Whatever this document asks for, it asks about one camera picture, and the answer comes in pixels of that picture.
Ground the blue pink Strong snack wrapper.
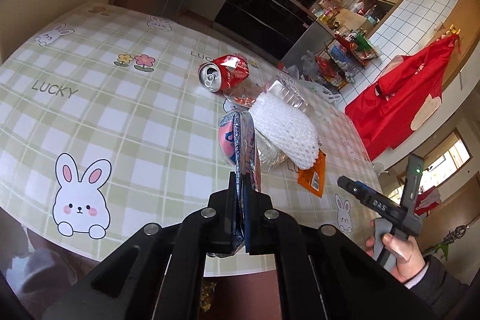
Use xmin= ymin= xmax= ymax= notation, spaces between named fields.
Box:
xmin=218 ymin=110 xmax=260 ymax=250

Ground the dark sleeve forearm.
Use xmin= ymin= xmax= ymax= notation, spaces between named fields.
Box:
xmin=404 ymin=256 xmax=470 ymax=319

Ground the person's right hand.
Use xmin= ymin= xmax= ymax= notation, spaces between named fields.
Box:
xmin=382 ymin=233 xmax=429 ymax=288

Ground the orange snack packet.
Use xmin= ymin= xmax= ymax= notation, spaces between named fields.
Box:
xmin=297 ymin=150 xmax=326 ymax=197

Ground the white foam net sleeve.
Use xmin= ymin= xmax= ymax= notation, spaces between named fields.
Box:
xmin=249 ymin=93 xmax=320 ymax=170

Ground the crushed clear plastic bottle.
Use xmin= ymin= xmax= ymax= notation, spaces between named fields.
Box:
xmin=235 ymin=73 xmax=320 ymax=172

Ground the crushed red soda can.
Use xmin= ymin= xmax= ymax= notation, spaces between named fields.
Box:
xmin=198 ymin=54 xmax=250 ymax=93

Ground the white plastic bag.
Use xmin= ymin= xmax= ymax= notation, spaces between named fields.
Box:
xmin=286 ymin=50 xmax=342 ymax=105

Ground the green plaid bunny tablecloth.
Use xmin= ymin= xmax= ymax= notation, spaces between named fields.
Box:
xmin=0 ymin=1 xmax=386 ymax=278

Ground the black oven stove unit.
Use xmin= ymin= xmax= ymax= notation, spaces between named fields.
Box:
xmin=214 ymin=0 xmax=317 ymax=63

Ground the red apron on wall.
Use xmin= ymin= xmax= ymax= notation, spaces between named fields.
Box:
xmin=345 ymin=32 xmax=460 ymax=160

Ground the wire rack with snacks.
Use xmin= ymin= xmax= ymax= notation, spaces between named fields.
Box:
xmin=315 ymin=28 xmax=379 ymax=91

